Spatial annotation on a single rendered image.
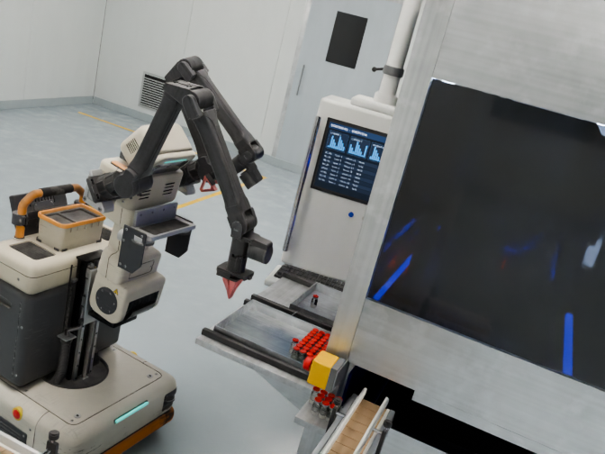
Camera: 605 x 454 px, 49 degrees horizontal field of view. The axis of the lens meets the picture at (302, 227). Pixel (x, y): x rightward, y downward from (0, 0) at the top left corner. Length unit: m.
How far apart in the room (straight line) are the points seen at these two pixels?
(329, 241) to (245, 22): 5.43
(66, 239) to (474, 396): 1.59
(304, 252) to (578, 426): 1.49
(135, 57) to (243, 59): 1.52
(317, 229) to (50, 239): 1.08
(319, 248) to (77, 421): 1.18
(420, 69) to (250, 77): 6.42
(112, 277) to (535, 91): 1.57
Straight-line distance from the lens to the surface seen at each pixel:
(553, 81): 1.60
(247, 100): 8.02
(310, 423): 1.81
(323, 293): 2.54
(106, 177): 2.21
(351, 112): 2.73
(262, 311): 2.27
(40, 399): 2.76
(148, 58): 8.71
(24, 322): 2.63
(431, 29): 1.63
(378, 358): 1.82
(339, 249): 2.86
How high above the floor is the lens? 1.90
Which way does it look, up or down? 18 degrees down
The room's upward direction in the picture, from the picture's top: 14 degrees clockwise
